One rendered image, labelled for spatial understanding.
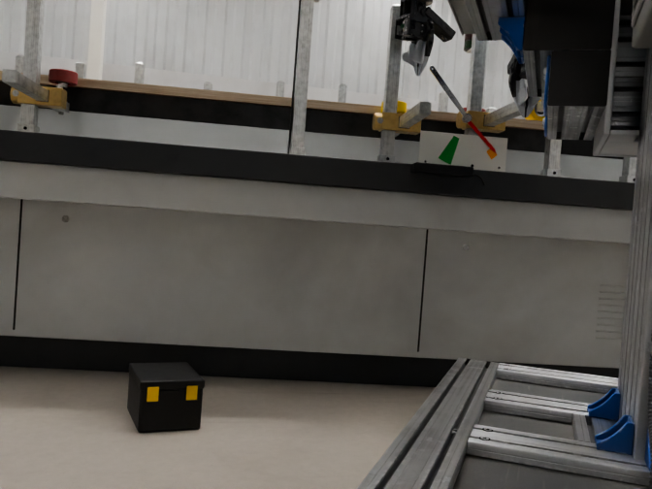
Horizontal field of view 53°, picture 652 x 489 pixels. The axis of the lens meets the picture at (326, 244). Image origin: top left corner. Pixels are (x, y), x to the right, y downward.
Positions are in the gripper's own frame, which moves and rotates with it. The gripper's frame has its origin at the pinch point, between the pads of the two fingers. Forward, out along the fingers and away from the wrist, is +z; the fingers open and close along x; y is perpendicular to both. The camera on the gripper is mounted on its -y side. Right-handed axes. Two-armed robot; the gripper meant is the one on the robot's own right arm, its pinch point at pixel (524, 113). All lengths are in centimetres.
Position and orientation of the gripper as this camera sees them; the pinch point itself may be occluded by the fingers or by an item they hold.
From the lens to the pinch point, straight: 176.0
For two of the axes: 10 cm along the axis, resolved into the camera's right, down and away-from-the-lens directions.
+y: 1.0, 0.3, -9.9
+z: -0.7, 10.0, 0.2
